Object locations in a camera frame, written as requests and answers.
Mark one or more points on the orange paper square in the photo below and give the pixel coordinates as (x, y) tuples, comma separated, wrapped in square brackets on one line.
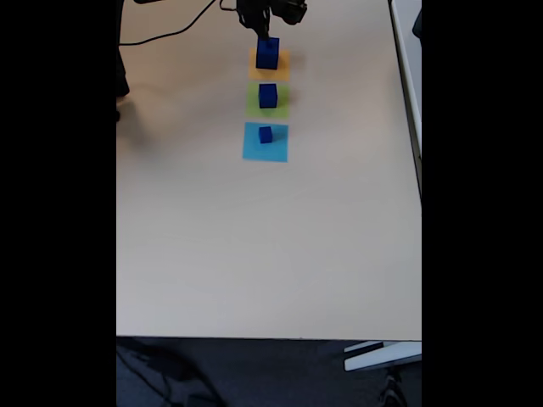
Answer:
[(252, 73)]

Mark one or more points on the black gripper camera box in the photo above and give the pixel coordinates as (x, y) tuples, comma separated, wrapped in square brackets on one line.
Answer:
[(292, 10)]

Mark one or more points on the green paper square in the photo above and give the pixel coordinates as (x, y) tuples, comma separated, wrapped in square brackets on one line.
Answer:
[(252, 111)]

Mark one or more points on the small blue cube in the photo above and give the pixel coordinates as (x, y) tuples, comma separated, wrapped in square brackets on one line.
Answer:
[(264, 135)]

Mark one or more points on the white table foot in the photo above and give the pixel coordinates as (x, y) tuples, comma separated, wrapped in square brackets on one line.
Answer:
[(382, 358)]

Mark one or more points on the white neighbouring table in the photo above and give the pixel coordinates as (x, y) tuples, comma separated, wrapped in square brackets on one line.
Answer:
[(407, 85)]

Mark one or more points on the dark blue object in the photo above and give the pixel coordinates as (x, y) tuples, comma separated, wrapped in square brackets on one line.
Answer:
[(418, 23)]

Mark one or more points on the large blue cube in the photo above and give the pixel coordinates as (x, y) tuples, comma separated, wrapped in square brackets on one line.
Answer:
[(266, 57)]

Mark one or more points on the light blue paper square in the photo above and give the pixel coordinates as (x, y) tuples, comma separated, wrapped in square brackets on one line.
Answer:
[(254, 152)]

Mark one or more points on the medium blue cube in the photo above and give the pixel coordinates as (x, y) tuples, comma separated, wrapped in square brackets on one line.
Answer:
[(267, 97)]

